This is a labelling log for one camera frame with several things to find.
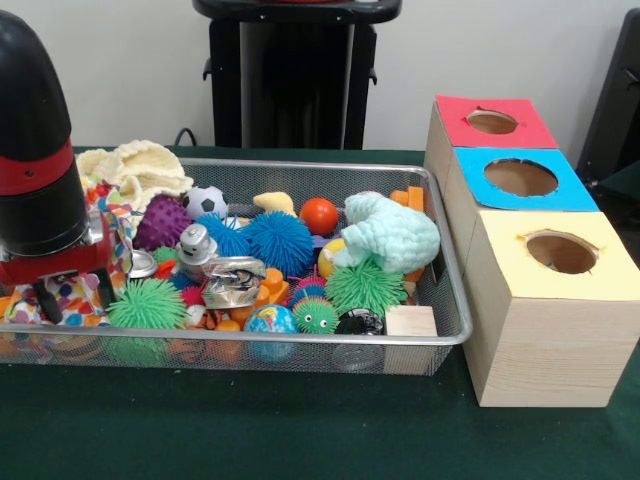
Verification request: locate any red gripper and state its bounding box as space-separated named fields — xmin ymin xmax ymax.
xmin=0 ymin=212 xmax=120 ymax=325

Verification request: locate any large polka dot cloth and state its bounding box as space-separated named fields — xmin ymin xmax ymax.
xmin=0 ymin=182 xmax=135 ymax=327

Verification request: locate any wooden box with three holes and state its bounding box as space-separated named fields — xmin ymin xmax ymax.
xmin=423 ymin=94 xmax=640 ymax=409

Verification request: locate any green spiky ball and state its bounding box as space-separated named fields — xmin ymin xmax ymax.
xmin=107 ymin=277 xmax=190 ymax=331

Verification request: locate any purple knobbly ball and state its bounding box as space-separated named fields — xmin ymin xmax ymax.
xmin=132 ymin=193 xmax=194 ymax=252

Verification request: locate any pale yellow knitted cloth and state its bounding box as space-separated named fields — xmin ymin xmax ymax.
xmin=74 ymin=139 xmax=195 ymax=216

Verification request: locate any small soccer ball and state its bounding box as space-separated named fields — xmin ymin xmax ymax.
xmin=180 ymin=185 xmax=230 ymax=221

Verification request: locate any globe print ball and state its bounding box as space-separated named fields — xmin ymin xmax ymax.
xmin=243 ymin=303 xmax=300 ymax=335

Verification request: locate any blue spiky ball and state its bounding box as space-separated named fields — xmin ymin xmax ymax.
xmin=242 ymin=209 xmax=316 ymax=265

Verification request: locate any dark green tablecloth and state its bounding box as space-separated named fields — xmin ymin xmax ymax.
xmin=0 ymin=144 xmax=640 ymax=480
xmin=594 ymin=162 xmax=640 ymax=236

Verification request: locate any rainbow spiky caterpillar toy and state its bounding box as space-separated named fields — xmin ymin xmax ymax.
xmin=289 ymin=277 xmax=339 ymax=335

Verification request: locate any red orange ball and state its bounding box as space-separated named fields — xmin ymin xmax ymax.
xmin=299 ymin=197 xmax=340 ymax=237

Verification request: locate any mint green knitted cloth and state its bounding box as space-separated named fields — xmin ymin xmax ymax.
xmin=332 ymin=192 xmax=442 ymax=275

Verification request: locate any small wooden block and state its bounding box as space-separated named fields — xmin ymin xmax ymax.
xmin=384 ymin=305 xmax=439 ymax=337

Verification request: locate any wire mesh bin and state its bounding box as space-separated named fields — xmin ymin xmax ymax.
xmin=0 ymin=157 xmax=474 ymax=374

